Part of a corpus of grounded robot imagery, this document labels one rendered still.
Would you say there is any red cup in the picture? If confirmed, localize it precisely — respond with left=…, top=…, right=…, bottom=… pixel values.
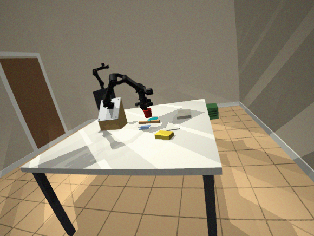
left=143, top=108, right=152, bottom=118

